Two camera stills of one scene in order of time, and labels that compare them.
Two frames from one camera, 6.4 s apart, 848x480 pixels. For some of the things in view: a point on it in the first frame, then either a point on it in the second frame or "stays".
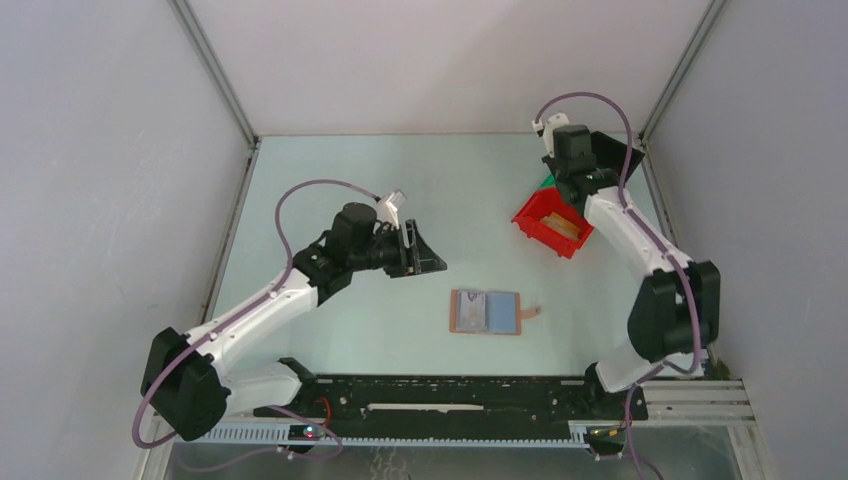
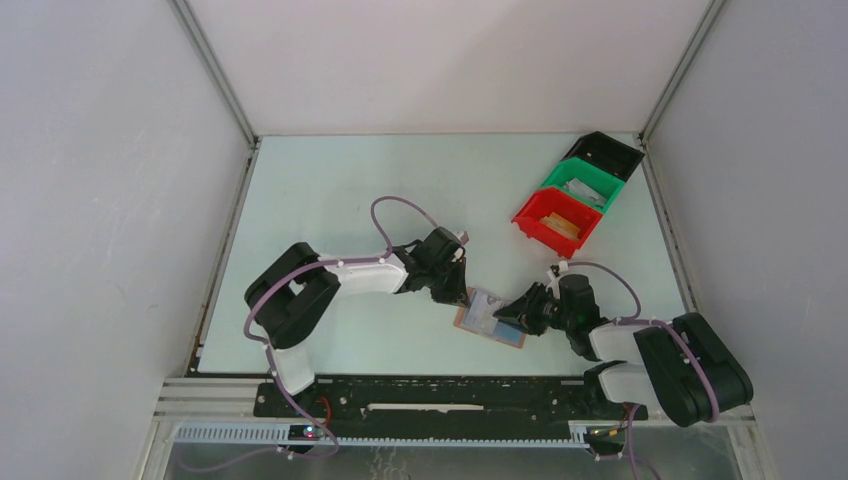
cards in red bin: (561, 225) stays
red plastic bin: (551, 222) stays
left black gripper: (425, 259) to (457, 294)
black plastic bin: (612, 154) stays
